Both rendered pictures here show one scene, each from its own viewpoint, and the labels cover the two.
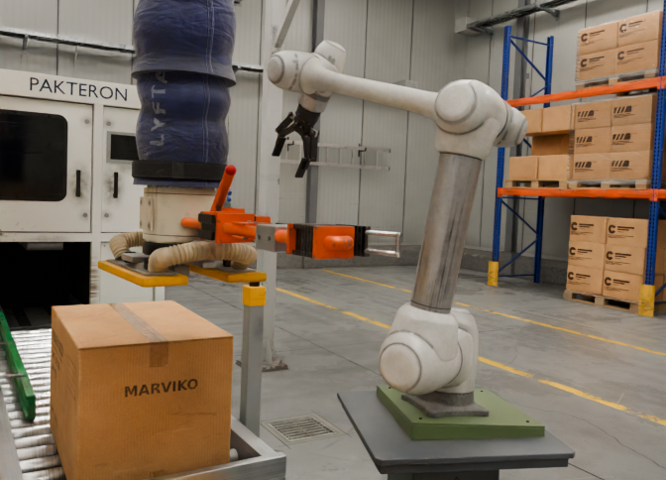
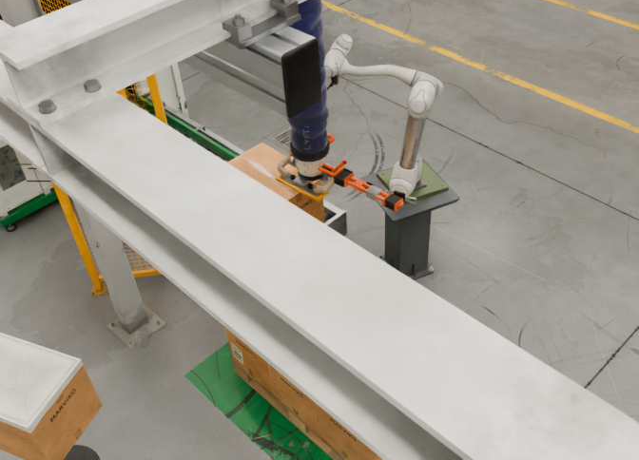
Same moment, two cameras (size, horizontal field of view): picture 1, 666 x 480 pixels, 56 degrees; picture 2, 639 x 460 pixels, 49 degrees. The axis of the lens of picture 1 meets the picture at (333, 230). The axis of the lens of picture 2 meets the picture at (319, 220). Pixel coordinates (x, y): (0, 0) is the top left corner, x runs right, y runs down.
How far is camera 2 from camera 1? 311 cm
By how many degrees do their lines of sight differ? 40
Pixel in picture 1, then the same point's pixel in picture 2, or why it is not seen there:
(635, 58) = not seen: outside the picture
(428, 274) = (407, 158)
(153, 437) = not seen: hidden behind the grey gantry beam
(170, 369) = (303, 200)
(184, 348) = not seen: hidden behind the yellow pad
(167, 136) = (312, 145)
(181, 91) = (315, 130)
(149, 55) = (300, 120)
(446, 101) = (414, 105)
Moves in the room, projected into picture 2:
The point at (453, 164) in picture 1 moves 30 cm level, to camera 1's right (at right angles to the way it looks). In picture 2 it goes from (416, 121) to (464, 112)
